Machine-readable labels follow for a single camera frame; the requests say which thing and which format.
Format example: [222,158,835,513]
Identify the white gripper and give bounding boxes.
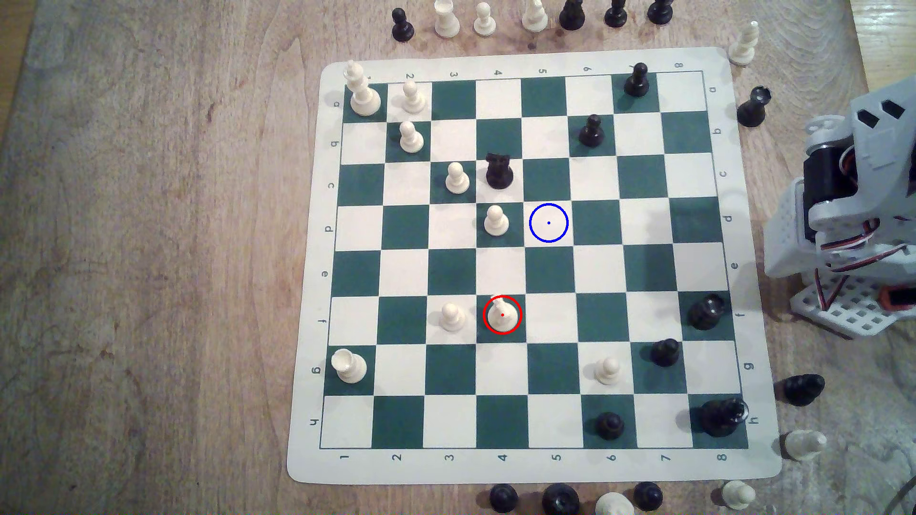
[849,73,916,205]

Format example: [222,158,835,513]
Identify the white bishop chess piece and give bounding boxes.
[729,21,761,67]
[485,297,520,334]

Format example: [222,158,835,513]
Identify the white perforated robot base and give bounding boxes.
[790,268,916,339]

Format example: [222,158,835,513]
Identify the black knight chess piece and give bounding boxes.
[688,293,727,331]
[782,373,826,407]

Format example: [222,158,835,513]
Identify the white knight chess piece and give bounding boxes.
[521,0,550,33]
[784,429,828,462]

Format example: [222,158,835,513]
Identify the black king chess piece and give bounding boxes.
[700,398,749,439]

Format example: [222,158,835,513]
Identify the white rook chess piece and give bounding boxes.
[434,0,461,40]
[331,348,368,385]

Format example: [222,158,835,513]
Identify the white king chess piece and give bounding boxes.
[343,60,382,117]

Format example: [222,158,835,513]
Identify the green white chess board mat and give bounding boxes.
[286,46,783,486]

